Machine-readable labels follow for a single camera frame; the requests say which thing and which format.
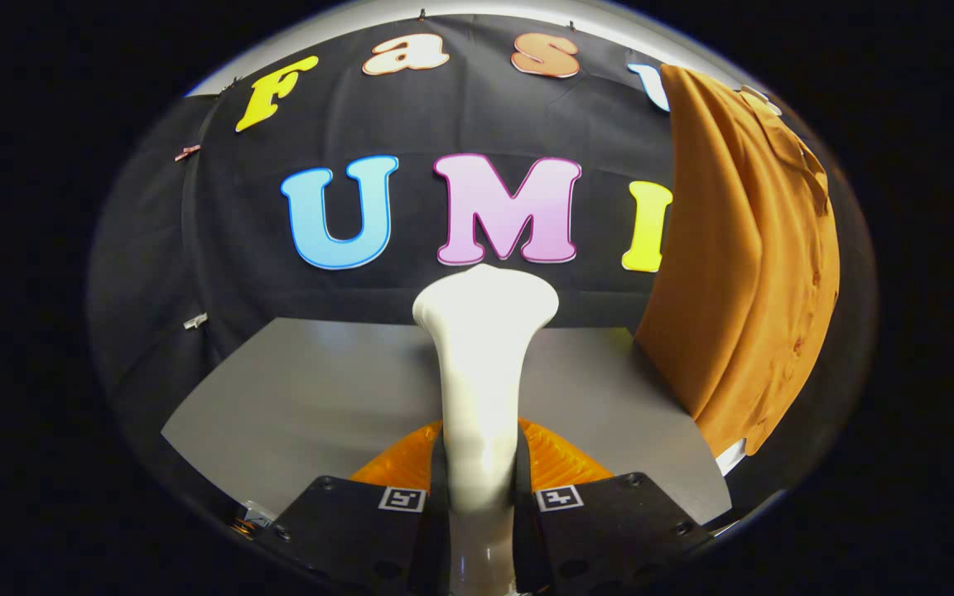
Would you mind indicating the orange button shirt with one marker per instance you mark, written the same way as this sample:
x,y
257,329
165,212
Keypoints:
x,y
742,248

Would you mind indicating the white garment steamer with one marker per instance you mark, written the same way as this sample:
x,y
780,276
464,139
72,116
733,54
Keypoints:
x,y
481,364

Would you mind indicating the black backdrop cloth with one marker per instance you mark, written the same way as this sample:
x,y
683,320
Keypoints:
x,y
444,124

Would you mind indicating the white clip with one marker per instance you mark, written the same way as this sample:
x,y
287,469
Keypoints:
x,y
195,320

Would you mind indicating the pink clip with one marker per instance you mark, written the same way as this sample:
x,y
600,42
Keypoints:
x,y
187,152

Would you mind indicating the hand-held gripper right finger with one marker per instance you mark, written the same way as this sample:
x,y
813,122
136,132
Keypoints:
x,y
609,530

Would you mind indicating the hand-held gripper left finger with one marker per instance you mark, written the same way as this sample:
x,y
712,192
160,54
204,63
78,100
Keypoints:
x,y
353,530

